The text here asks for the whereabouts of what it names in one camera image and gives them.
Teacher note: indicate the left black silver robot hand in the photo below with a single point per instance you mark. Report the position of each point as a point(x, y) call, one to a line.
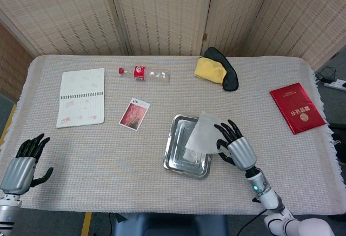
point(17, 174)

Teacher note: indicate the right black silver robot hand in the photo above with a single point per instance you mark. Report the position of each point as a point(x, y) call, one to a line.
point(242, 153)

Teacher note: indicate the white paper sheet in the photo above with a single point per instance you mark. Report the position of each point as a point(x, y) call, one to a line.
point(202, 133)

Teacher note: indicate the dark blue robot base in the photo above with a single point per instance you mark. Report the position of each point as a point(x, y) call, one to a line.
point(170, 226)

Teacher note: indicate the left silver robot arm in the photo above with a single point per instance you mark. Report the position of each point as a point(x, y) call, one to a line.
point(8, 211)

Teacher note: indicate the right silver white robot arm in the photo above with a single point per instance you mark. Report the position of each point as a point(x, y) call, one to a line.
point(270, 198)

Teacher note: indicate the rectangular metal tray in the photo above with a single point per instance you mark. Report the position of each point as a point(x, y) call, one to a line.
point(175, 160)

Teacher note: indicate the red certificate booklet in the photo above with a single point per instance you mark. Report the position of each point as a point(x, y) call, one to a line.
point(297, 107)

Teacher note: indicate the black cloth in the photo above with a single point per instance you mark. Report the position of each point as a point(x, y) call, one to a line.
point(231, 79)

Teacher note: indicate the yellow folded cloth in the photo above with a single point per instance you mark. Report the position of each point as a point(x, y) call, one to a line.
point(209, 70)

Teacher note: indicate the white woven tablecloth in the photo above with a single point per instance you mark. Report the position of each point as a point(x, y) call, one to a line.
point(108, 165)

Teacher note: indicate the white spiral notebook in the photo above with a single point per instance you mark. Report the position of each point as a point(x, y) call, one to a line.
point(81, 101)

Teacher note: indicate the brown woven screen panel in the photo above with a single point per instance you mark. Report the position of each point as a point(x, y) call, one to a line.
point(10, 63)

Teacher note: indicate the red picture postcard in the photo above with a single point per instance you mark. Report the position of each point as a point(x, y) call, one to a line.
point(133, 115)

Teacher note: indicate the white power strip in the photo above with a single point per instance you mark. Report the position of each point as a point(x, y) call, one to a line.
point(335, 84)

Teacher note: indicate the brass screen hinge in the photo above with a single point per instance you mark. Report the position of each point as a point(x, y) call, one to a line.
point(204, 36)

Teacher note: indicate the empty plastic cola bottle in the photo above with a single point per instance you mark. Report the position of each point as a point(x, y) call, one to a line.
point(140, 73)

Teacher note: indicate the beige woven screen panel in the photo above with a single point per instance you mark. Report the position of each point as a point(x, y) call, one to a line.
point(305, 17)
point(162, 12)
point(232, 12)
point(62, 12)

